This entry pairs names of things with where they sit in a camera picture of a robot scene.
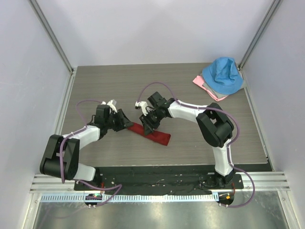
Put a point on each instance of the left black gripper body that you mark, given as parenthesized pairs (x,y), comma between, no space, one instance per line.
(115,122)

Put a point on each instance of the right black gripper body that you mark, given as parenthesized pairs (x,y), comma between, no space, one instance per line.
(152,119)

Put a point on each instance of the red cloth napkin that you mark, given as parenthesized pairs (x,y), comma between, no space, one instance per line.
(158,137)

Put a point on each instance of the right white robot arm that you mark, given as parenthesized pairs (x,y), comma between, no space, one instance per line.
(215,126)

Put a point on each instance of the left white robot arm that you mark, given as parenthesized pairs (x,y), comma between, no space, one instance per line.
(61,155)

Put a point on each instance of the pink folded cloth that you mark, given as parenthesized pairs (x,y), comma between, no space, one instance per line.
(199,81)

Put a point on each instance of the grey folded cloth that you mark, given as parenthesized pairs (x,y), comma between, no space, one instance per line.
(215,95)

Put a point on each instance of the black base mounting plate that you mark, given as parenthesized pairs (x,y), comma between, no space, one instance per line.
(164,180)

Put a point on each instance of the blue bucket hat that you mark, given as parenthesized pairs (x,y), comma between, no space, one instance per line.
(223,76)

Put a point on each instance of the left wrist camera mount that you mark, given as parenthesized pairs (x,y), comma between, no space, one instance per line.
(111,104)

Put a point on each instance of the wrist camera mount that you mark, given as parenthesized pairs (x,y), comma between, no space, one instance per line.
(142,105)
(111,104)

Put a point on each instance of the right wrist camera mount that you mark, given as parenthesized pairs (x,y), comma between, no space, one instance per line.
(142,105)

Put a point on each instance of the white slotted cable duct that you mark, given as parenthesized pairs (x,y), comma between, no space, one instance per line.
(92,197)

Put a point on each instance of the left aluminium frame post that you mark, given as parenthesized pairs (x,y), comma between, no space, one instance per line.
(49,31)

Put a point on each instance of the aluminium frame post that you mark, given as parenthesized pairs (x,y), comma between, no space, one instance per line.
(275,4)
(49,31)

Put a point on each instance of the aluminium front rail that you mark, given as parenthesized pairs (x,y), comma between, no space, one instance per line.
(263,181)

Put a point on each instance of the right aluminium frame post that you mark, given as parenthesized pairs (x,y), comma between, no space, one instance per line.
(275,4)

